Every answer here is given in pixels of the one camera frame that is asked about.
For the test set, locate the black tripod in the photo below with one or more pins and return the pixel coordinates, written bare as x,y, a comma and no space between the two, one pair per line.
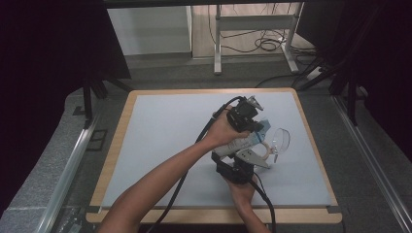
87,97

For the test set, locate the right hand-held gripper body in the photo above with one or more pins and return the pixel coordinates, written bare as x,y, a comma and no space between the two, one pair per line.
236,173

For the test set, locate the black curtain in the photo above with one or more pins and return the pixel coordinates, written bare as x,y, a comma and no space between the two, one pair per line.
42,81
382,64

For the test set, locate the black floor bracket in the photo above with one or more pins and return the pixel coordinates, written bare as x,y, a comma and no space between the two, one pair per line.
97,139

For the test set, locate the white metal desk frame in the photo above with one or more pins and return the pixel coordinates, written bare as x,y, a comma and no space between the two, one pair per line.
256,22

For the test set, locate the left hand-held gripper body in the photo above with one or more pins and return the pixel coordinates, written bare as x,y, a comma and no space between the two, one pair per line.
241,116

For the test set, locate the black metal stand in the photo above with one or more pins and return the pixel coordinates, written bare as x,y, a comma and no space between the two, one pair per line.
351,97

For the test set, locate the light grey table mat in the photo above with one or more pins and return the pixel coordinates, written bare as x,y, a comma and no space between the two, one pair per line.
162,129

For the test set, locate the person's right hand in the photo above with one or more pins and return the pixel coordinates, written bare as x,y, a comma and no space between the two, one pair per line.
244,194

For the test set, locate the aluminium rail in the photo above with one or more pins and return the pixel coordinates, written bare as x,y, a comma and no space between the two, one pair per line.
372,155
69,174

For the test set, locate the person's left hand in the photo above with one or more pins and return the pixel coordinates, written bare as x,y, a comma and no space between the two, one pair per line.
222,131

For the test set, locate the white and blue plastic bag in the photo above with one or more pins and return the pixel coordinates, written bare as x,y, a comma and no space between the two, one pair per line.
233,147

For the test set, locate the white panel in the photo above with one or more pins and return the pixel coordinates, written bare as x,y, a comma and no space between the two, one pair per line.
149,30

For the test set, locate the white power strip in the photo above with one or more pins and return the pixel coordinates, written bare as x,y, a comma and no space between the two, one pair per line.
314,73

